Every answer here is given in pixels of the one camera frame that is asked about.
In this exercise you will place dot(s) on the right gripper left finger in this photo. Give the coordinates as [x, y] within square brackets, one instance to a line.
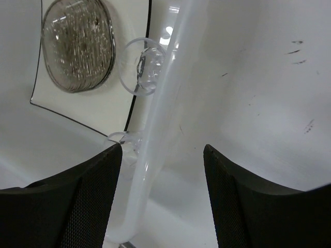
[69, 209]

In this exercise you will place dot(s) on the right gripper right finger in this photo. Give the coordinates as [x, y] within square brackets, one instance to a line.
[250, 211]

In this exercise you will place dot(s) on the white plastic bin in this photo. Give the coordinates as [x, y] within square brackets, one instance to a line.
[162, 202]

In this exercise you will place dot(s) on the clear plastic cup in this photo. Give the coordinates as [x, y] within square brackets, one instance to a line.
[139, 66]
[130, 142]

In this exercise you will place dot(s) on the square white plate black rim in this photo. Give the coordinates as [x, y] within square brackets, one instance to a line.
[105, 109]

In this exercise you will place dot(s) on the clear glass dish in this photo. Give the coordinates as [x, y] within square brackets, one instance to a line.
[78, 44]

